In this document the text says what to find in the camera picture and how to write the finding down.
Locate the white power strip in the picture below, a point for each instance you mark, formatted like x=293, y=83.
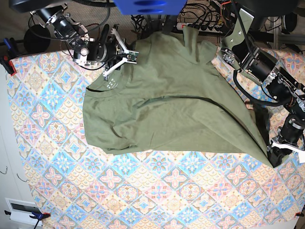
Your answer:
x=201, y=27

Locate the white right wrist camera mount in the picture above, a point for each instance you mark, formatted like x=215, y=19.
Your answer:
x=127, y=56

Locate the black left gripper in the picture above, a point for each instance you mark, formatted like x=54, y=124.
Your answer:
x=275, y=155

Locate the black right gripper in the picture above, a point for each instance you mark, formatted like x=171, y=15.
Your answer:
x=112, y=49

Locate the black cylinder right background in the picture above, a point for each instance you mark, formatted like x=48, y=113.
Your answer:
x=290, y=22

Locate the black round stool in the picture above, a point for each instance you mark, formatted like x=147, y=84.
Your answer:
x=34, y=44

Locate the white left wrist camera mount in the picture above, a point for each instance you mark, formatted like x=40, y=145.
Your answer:
x=300, y=153

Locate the colourful patterned tablecloth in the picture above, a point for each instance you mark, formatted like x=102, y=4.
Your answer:
x=84, y=188

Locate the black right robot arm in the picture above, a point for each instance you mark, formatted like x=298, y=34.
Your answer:
x=92, y=48

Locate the orange clamp lower right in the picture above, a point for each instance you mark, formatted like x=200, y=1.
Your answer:
x=299, y=214

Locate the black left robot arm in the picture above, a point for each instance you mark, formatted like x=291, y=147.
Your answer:
x=240, y=52

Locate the blue orange clamp lower left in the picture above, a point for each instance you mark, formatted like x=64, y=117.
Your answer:
x=39, y=216

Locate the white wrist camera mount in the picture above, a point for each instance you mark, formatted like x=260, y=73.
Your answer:
x=127, y=56
x=300, y=153

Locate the olive green t-shirt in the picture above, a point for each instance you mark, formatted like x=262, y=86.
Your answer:
x=172, y=99

